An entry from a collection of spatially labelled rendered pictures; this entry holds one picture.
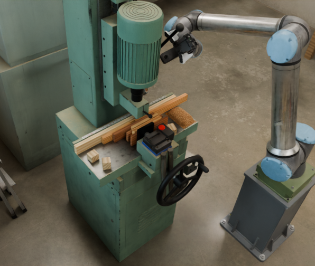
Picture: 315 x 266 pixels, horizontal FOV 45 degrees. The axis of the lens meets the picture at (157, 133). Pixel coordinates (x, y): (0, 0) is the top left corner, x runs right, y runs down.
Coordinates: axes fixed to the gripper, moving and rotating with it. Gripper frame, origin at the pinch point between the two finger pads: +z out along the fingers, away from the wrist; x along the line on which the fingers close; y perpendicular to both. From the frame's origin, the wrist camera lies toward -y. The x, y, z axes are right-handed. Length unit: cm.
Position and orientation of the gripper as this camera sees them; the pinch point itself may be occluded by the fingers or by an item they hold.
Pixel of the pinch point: (172, 48)
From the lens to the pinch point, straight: 161.8
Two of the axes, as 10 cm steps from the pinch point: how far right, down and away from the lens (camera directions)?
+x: 4.9, 8.7, 0.0
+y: 8.2, -4.6, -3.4
